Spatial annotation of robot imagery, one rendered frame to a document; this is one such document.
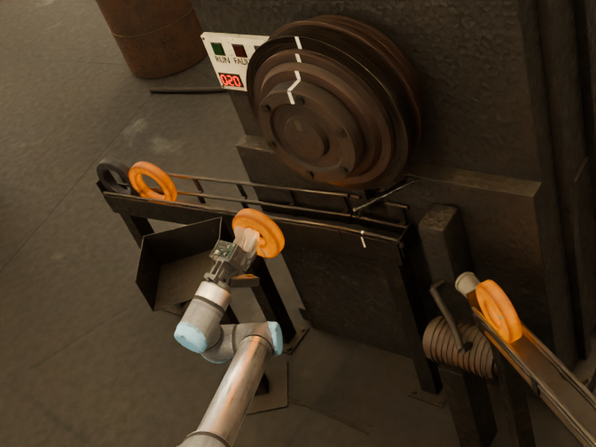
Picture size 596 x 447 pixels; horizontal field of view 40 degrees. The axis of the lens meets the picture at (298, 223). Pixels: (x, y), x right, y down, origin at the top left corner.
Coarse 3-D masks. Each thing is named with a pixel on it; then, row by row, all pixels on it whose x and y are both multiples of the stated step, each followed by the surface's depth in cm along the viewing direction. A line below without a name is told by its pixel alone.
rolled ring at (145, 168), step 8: (136, 168) 281; (144, 168) 279; (152, 168) 279; (136, 176) 286; (152, 176) 280; (160, 176) 279; (168, 176) 280; (136, 184) 290; (144, 184) 291; (160, 184) 281; (168, 184) 280; (144, 192) 291; (152, 192) 292; (168, 192) 282; (176, 192) 285
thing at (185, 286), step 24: (144, 240) 257; (168, 240) 260; (192, 240) 260; (216, 240) 260; (144, 264) 253; (168, 264) 265; (192, 264) 260; (144, 288) 248; (168, 288) 256; (192, 288) 252; (264, 384) 288; (264, 408) 285
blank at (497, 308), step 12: (480, 288) 196; (492, 288) 192; (480, 300) 201; (492, 300) 191; (504, 300) 190; (492, 312) 200; (504, 312) 189; (492, 324) 200; (504, 324) 191; (516, 324) 190; (504, 336) 196; (516, 336) 192
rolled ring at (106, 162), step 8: (104, 160) 294; (112, 160) 292; (104, 168) 295; (112, 168) 292; (120, 168) 290; (128, 168) 292; (104, 176) 300; (128, 176) 291; (104, 184) 304; (112, 184) 303; (120, 192) 303; (128, 192) 302; (136, 192) 295
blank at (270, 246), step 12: (240, 216) 222; (252, 216) 220; (264, 216) 220; (252, 228) 223; (264, 228) 219; (276, 228) 220; (264, 240) 228; (276, 240) 220; (264, 252) 228; (276, 252) 224
